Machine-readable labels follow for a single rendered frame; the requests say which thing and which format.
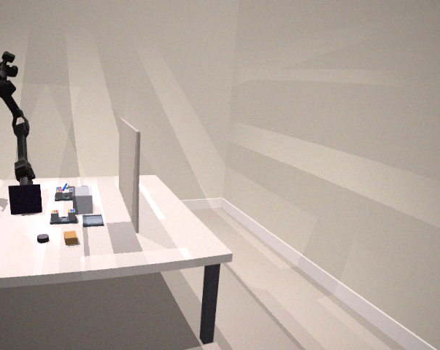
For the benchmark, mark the dark grey flat disc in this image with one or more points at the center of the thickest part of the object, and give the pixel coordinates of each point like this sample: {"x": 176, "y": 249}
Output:
{"x": 42, "y": 238}

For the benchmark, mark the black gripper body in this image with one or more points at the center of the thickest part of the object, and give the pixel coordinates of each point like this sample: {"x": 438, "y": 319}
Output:
{"x": 7, "y": 57}

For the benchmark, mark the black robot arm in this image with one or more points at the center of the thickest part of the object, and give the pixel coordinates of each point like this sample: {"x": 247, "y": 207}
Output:
{"x": 23, "y": 171}

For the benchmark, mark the orange flat block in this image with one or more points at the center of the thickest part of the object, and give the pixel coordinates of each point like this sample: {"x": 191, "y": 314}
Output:
{"x": 70, "y": 237}

